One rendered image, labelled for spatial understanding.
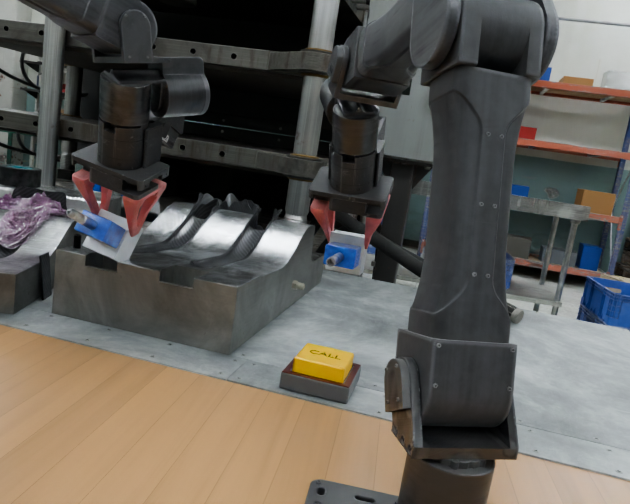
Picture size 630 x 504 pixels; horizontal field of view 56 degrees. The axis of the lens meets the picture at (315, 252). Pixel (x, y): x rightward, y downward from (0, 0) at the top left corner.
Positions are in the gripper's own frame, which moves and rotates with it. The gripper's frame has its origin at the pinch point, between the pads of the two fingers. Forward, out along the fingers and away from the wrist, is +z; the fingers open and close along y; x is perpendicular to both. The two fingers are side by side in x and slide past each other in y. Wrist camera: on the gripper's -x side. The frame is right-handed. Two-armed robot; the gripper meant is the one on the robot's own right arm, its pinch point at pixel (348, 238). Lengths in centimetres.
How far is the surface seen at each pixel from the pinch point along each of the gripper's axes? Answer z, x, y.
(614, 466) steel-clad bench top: 4.4, 24.4, -34.1
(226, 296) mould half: 0.0, 16.3, 11.7
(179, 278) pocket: 2.3, 12.4, 20.4
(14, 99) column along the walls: 288, -560, 590
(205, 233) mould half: 9.5, -6.9, 26.1
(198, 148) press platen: 26, -62, 55
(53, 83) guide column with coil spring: 14, -64, 98
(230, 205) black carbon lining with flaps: 10.8, -18.0, 26.3
